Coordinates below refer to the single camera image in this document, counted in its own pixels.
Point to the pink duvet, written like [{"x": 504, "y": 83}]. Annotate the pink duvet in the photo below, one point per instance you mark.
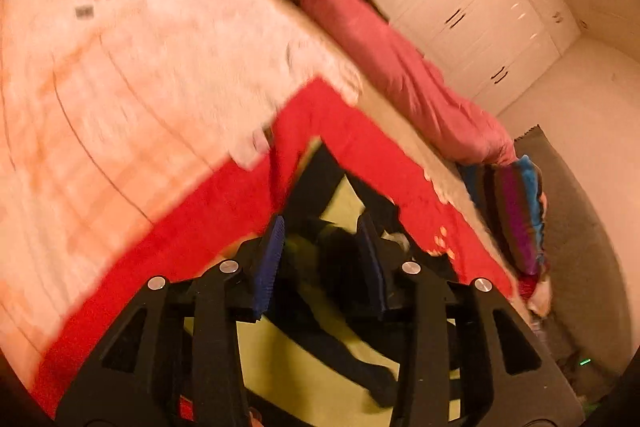
[{"x": 390, "y": 57}]

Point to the grey quilted headboard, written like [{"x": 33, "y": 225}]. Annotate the grey quilted headboard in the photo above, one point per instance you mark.
[{"x": 575, "y": 257}]

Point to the green black striped frog sweater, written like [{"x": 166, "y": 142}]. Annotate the green black striped frog sweater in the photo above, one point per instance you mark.
[{"x": 320, "y": 252}]

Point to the white pillow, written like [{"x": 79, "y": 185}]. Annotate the white pillow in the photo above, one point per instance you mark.
[{"x": 537, "y": 299}]

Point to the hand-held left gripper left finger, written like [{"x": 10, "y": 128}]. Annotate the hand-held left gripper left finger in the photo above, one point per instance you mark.
[{"x": 267, "y": 267}]

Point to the red floral blanket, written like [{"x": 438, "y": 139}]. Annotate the red floral blanket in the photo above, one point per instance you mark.
[{"x": 175, "y": 247}]

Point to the white quilted bedspread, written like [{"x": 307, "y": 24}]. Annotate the white quilted bedspread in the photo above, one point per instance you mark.
[{"x": 125, "y": 82}]

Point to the colourful striped pillow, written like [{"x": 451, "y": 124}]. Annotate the colourful striped pillow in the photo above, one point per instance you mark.
[{"x": 515, "y": 212}]

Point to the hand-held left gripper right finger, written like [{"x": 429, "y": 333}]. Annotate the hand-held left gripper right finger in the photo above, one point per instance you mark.
[{"x": 372, "y": 267}]

